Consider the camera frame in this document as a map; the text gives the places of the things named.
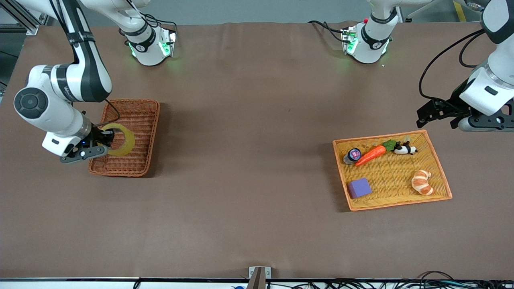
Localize clear yellowish tape roll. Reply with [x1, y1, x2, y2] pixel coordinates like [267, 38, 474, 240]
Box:
[98, 123, 136, 157]

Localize brown deep wicker basket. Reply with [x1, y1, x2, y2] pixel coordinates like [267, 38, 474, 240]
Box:
[88, 99, 161, 177]

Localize yellow flat wicker tray basket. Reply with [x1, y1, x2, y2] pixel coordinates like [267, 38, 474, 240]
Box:
[332, 130, 453, 212]

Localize black white panda toy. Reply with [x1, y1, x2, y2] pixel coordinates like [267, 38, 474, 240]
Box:
[394, 141, 418, 155]

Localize toy croissant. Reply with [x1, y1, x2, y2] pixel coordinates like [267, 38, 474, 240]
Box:
[411, 170, 434, 196]

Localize orange toy carrot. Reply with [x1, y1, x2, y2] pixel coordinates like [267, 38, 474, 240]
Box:
[355, 139, 398, 167]

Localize small can purple lid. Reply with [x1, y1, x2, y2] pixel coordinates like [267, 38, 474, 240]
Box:
[343, 148, 362, 165]

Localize purple foam block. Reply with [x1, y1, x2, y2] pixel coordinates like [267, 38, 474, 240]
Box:
[347, 177, 373, 199]

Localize brown table cover sheet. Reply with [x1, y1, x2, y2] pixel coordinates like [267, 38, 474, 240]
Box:
[0, 22, 514, 280]

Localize left arm base connector bracket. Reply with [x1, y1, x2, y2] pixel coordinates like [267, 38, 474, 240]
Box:
[341, 26, 359, 55]

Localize right arm base connector bracket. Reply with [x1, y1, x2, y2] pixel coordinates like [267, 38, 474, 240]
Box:
[159, 29, 177, 57]

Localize aluminium frame profile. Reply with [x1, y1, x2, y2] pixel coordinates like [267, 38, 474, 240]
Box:
[0, 0, 39, 36]

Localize black right arm base cable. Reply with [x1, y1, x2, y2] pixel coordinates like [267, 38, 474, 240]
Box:
[128, 0, 179, 31]

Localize black arm base cable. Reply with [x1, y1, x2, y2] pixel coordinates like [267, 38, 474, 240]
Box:
[308, 20, 347, 43]
[128, 0, 179, 31]

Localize white table edge rail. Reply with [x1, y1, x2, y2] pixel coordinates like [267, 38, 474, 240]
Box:
[0, 277, 514, 289]

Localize black left arm base cable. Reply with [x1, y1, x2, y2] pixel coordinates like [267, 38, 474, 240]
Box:
[308, 20, 347, 43]

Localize black cable bundle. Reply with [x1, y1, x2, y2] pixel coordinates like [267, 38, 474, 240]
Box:
[133, 271, 514, 289]

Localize metal table edge bracket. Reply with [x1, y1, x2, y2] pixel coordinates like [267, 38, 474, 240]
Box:
[249, 267, 271, 289]

